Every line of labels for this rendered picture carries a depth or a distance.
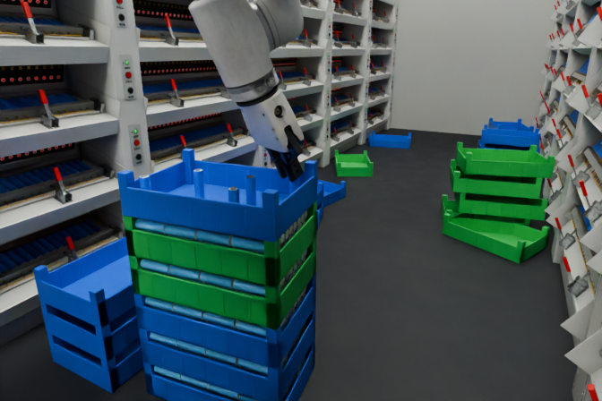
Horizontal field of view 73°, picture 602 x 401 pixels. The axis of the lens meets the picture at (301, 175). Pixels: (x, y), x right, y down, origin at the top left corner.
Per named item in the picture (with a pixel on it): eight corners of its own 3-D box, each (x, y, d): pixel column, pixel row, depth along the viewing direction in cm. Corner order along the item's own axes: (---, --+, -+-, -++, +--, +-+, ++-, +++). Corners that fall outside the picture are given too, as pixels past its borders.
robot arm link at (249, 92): (285, 64, 64) (291, 81, 65) (254, 63, 70) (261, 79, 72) (244, 90, 60) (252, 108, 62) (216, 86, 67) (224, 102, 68)
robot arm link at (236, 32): (269, 58, 70) (220, 81, 68) (236, -22, 63) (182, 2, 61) (285, 66, 63) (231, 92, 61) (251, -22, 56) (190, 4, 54)
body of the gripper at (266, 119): (289, 78, 64) (312, 137, 70) (254, 75, 72) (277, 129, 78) (253, 101, 61) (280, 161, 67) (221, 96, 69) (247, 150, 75)
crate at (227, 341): (315, 304, 87) (316, 271, 85) (277, 370, 69) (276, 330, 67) (198, 277, 98) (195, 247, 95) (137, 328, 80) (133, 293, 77)
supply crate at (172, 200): (317, 200, 80) (317, 160, 78) (274, 243, 62) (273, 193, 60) (190, 183, 91) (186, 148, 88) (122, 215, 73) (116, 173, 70)
